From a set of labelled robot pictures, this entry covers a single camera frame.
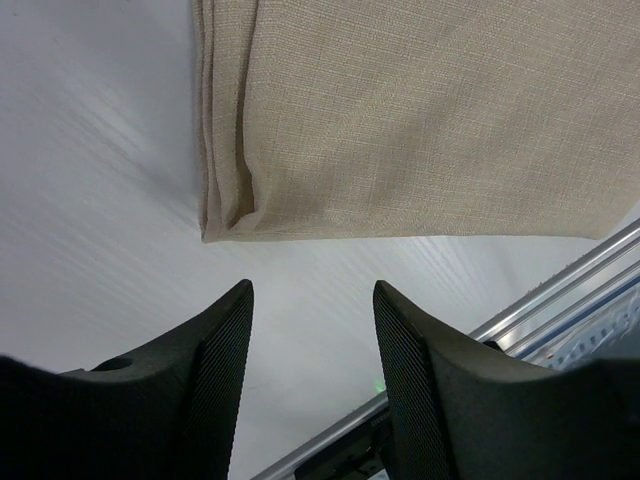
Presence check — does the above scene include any slotted grey cable duct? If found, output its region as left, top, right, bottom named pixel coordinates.
left=542, top=306, right=639, bottom=370

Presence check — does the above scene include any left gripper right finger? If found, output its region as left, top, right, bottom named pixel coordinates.
left=373, top=281, right=639, bottom=479

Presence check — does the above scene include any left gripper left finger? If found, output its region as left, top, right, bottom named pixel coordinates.
left=1, top=280, right=254, bottom=479

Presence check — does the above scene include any aluminium front rail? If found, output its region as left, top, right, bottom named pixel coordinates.
left=258, top=221, right=639, bottom=479

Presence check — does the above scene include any beige cloth napkin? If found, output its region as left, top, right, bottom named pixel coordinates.
left=193, top=1, right=639, bottom=242

